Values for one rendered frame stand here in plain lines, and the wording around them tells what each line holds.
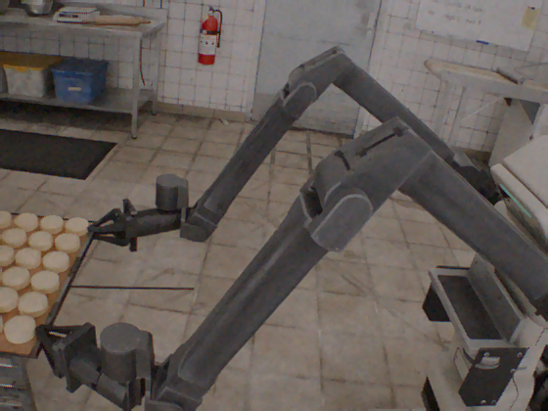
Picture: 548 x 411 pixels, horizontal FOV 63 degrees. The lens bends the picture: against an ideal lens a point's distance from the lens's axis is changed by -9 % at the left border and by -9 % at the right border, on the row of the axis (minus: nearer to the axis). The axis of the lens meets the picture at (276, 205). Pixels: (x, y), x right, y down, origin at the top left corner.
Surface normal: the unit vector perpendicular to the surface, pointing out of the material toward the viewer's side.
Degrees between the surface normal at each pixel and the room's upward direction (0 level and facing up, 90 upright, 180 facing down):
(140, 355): 88
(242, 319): 87
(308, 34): 90
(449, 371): 8
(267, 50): 90
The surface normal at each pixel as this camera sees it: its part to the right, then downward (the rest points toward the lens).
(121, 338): 0.16, -0.88
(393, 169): 0.07, 0.46
